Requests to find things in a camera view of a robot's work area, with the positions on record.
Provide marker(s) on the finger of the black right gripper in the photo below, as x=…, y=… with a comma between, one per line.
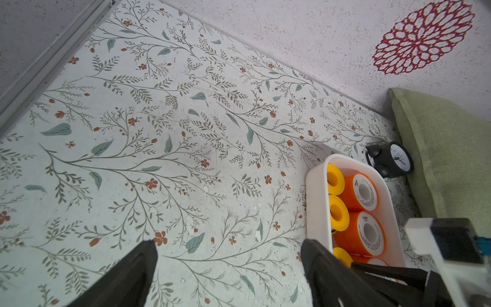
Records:
x=400, y=285

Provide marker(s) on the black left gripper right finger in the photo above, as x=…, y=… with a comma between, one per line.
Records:
x=332, y=283

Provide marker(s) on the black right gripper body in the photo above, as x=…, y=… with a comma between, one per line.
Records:
x=436, y=294

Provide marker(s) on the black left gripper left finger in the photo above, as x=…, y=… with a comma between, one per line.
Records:
x=128, y=283

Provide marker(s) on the yellow tape roll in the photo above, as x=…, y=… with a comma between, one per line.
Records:
x=335, y=180
x=339, y=213
x=342, y=256

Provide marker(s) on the orange white tape roll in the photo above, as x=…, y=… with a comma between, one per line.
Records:
x=359, y=194
x=368, y=260
x=364, y=236

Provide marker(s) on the white plastic storage box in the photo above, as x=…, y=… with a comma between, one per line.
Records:
x=318, y=219

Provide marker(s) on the black round alarm clock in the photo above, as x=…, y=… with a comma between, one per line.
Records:
x=391, y=159

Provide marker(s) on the green square pillow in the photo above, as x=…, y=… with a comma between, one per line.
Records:
x=450, y=149

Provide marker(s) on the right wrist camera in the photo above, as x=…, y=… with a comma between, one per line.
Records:
x=461, y=256

